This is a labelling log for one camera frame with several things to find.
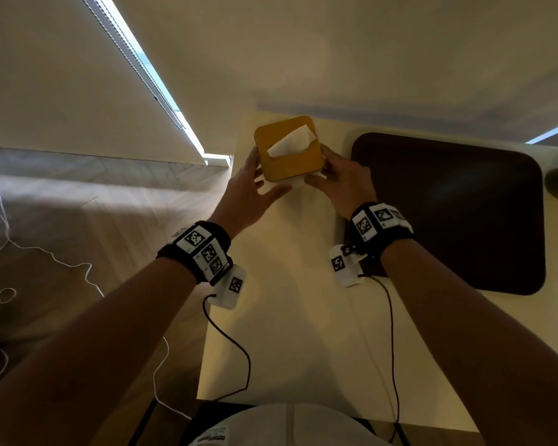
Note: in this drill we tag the person's left forearm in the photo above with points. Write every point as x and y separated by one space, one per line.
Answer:
97 352

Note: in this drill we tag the person's left thumb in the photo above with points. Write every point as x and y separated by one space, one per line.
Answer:
276 192

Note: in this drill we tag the dark brown desk mat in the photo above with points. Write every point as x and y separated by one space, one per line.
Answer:
460 208

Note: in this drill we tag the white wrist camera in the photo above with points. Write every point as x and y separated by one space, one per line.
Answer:
232 287
346 269

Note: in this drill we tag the person's right thumb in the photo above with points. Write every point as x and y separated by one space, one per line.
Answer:
317 180

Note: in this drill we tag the black table leg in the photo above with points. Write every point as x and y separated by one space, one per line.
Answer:
142 425

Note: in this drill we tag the person's right forearm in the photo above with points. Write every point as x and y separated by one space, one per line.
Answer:
474 348

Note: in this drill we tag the person's left hand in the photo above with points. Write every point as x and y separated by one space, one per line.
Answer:
239 199

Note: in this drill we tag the white tissue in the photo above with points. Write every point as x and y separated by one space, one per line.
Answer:
290 142

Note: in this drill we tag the black wristband with marker tags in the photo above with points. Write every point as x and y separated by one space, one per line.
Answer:
381 225
200 250

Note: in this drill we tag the person's right hand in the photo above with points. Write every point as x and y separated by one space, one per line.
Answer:
348 188

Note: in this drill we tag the white window blind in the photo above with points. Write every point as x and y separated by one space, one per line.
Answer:
135 60

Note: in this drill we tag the yellow tissue box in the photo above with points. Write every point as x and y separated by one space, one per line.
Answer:
290 162

